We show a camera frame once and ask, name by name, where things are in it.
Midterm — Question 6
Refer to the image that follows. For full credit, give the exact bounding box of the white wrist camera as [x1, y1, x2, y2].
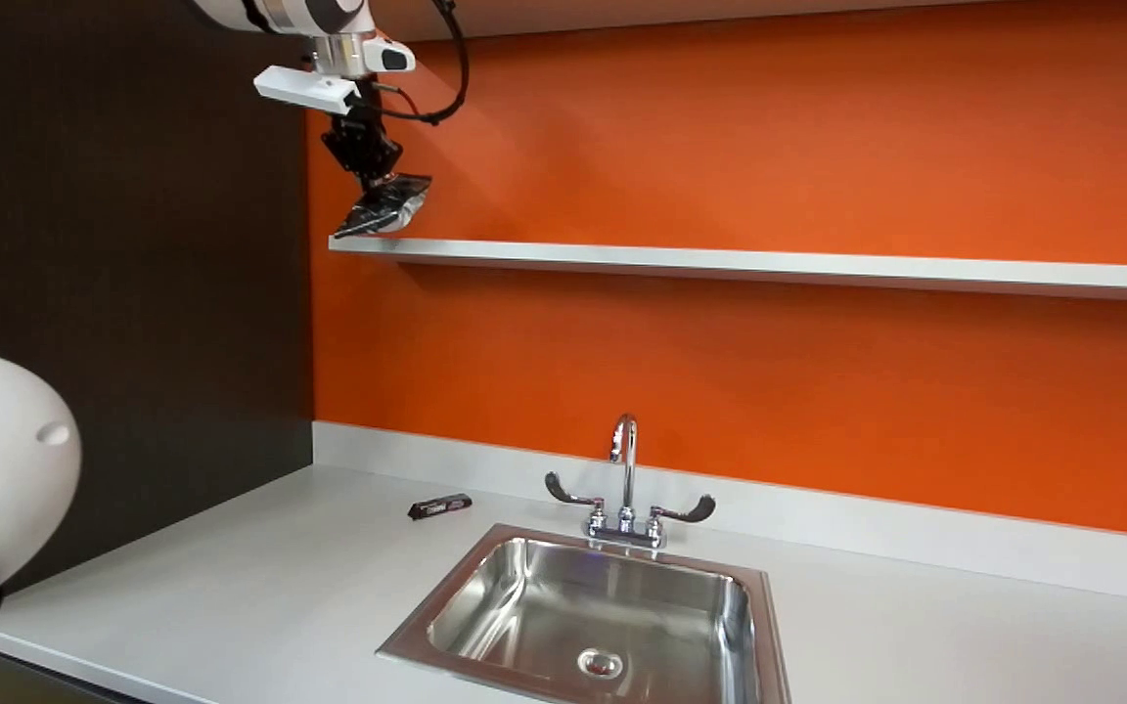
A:
[253, 65, 359, 115]

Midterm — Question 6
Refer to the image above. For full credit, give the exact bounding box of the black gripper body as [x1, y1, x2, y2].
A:
[321, 79, 405, 190]

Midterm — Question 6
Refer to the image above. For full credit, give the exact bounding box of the chrome faucet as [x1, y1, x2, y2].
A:
[543, 414, 722, 556]

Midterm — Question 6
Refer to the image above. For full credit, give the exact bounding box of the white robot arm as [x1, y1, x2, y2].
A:
[0, 0, 431, 603]

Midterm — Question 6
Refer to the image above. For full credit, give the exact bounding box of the black Lays chips bag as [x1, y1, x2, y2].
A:
[337, 174, 431, 239]

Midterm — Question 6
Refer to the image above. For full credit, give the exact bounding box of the dark wood cabinet panel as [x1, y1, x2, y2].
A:
[0, 0, 313, 582]

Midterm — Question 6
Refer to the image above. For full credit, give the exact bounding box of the white lower wall shelf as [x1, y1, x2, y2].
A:
[333, 239, 1127, 297]

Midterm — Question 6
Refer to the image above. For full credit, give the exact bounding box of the stainless steel sink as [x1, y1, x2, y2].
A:
[385, 525, 789, 704]

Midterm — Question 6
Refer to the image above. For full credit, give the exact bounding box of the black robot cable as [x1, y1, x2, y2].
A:
[381, 0, 472, 128]

